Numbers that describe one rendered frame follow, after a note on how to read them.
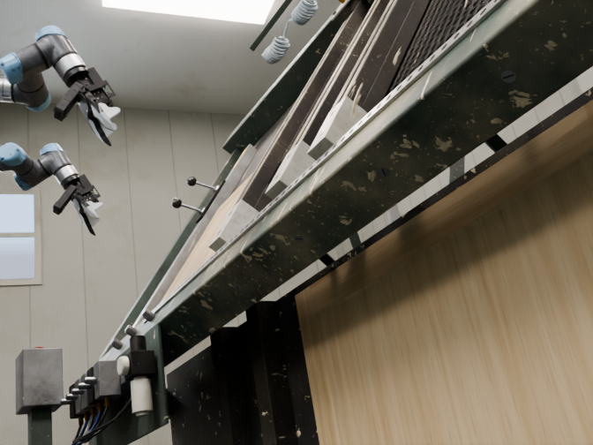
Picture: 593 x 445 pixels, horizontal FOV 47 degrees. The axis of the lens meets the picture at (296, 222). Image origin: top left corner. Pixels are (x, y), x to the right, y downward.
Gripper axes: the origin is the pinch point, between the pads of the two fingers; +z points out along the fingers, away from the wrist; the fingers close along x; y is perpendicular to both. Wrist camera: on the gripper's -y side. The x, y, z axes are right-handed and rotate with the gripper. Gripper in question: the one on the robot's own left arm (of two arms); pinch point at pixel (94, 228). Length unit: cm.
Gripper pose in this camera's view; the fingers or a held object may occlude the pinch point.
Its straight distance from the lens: 250.7
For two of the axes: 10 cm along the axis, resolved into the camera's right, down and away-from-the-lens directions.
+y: 7.5, -4.4, 5.0
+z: 5.8, 8.0, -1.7
